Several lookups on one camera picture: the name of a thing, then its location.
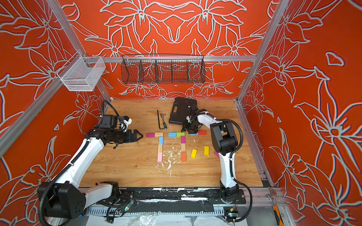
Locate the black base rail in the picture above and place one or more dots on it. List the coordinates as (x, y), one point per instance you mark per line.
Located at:
(210, 195)

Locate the pink block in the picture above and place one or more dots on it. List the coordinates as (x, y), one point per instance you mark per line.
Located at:
(159, 157)

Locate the orange handled tool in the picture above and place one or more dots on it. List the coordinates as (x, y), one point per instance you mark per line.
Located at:
(278, 216)

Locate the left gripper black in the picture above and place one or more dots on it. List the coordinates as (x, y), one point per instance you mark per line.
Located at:
(129, 139)

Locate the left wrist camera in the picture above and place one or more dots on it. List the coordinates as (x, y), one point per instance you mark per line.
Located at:
(124, 122)

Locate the green block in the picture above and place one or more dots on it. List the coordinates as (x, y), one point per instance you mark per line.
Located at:
(180, 134)

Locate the black plastic tool case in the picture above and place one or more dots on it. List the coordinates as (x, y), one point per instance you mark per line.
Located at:
(182, 107)

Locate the yellow block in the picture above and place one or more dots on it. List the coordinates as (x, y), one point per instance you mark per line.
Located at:
(194, 153)
(206, 150)

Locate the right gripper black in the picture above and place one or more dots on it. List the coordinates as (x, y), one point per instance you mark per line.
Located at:
(188, 125)

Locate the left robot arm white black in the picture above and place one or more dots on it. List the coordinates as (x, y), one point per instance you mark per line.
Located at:
(63, 198)

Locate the black wire basket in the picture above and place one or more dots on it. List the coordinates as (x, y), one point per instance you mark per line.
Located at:
(167, 69)

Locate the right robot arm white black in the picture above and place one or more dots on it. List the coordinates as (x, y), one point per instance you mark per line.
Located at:
(227, 139)

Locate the black hex key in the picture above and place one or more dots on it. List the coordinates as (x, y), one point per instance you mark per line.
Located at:
(159, 124)

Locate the natural wood block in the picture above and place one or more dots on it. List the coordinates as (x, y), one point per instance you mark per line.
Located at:
(159, 134)
(183, 147)
(160, 149)

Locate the orange block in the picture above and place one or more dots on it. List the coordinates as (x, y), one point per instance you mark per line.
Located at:
(184, 157)

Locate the white wire basket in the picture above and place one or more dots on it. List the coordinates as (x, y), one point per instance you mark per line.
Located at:
(79, 75)

